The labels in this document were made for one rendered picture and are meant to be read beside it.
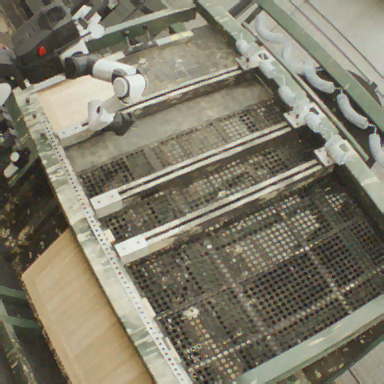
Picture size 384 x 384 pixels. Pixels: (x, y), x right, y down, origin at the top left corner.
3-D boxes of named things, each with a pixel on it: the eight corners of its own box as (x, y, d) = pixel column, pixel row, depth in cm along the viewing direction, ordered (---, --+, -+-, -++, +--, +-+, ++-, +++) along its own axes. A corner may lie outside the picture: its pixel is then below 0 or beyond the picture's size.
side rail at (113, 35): (24, 72, 337) (21, 59, 328) (191, 14, 369) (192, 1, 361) (26, 78, 334) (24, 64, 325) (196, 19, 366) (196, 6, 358)
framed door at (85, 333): (24, 276, 308) (21, 275, 306) (90, 209, 295) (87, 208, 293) (95, 422, 261) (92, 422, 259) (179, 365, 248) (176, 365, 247)
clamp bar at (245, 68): (56, 138, 298) (50, 104, 279) (263, 63, 333) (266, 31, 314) (63, 151, 293) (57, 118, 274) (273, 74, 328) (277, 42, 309)
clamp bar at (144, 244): (113, 250, 261) (108, 218, 242) (340, 152, 296) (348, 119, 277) (124, 269, 256) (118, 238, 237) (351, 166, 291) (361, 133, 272)
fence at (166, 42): (34, 90, 319) (33, 85, 316) (189, 35, 347) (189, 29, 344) (36, 96, 317) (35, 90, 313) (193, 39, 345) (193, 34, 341)
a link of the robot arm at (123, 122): (122, 141, 276) (103, 136, 267) (113, 127, 281) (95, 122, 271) (139, 121, 272) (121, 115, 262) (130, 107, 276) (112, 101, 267)
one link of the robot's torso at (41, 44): (14, 64, 241) (88, 22, 245) (-2, 24, 258) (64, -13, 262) (37, 105, 266) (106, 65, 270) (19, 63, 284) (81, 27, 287)
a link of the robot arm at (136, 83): (120, 112, 257) (151, 94, 244) (103, 116, 249) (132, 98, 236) (112, 89, 257) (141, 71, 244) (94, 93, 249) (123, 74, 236)
